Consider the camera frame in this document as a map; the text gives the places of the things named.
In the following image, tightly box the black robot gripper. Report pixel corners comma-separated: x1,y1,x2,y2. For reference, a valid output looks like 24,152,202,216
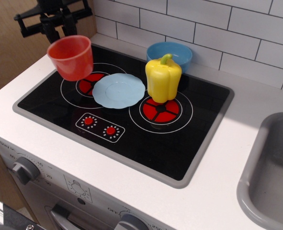
14,0,93,43

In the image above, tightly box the red plastic cup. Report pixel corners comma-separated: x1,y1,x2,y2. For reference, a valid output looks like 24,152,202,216
47,35,93,81

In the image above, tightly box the light blue scalloped plate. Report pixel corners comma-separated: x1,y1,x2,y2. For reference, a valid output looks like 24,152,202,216
92,73,146,109

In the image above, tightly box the wooden side panel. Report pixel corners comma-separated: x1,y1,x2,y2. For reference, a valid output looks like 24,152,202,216
0,0,98,99

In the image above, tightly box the left red stove knob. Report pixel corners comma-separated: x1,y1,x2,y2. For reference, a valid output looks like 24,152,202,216
84,117,93,126

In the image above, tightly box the red stove knob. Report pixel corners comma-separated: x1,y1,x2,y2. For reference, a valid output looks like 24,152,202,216
84,117,93,126
106,126,116,136

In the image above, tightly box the yellow toy bell pepper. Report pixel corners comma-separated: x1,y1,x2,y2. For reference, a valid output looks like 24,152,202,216
145,54,182,104

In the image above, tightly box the right red stove knob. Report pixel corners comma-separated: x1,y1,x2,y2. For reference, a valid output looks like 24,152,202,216
106,126,116,136

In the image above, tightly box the blue plastic bowl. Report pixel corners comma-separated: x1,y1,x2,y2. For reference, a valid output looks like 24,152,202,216
147,42,193,73

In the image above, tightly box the grey timer dial knob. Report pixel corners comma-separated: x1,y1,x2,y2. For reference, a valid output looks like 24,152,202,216
12,157,40,185

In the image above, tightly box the black toy stovetop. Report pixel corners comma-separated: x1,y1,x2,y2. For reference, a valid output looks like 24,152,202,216
13,46,234,188

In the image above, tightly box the black equipment bottom left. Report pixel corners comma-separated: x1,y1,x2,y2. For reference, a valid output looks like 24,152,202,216
0,205,44,230

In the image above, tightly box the grey oven temperature knob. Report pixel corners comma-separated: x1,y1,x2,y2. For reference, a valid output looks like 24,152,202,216
114,214,148,230

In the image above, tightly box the grey toy sink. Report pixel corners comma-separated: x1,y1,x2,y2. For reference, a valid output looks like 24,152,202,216
237,113,283,230

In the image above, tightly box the grey oven door handle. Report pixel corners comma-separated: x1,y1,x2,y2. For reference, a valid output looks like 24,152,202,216
50,205,81,230

